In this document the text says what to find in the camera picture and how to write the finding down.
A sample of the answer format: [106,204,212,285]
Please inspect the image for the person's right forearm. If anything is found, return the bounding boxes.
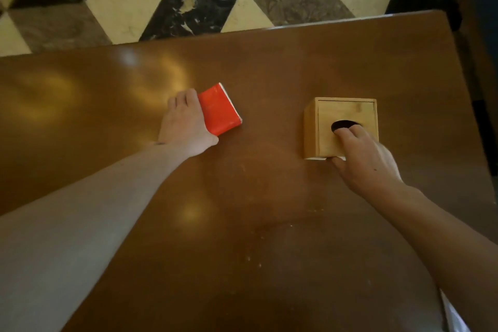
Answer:
[366,182,498,332]

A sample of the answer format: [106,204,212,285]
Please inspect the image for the white garment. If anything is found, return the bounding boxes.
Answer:
[439,288,472,332]

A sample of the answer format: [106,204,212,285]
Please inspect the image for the red tissue packet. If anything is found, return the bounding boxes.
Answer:
[198,82,243,137]

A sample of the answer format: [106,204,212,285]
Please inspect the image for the person's right hand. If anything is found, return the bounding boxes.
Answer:
[330,125,405,200]

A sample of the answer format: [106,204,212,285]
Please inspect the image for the person's left hand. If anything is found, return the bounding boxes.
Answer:
[157,88,219,158]

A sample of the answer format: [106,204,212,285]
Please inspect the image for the person's left forearm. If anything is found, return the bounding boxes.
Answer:
[0,143,192,332]

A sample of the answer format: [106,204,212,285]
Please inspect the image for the wooden tissue box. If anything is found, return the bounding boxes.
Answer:
[303,97,379,161]

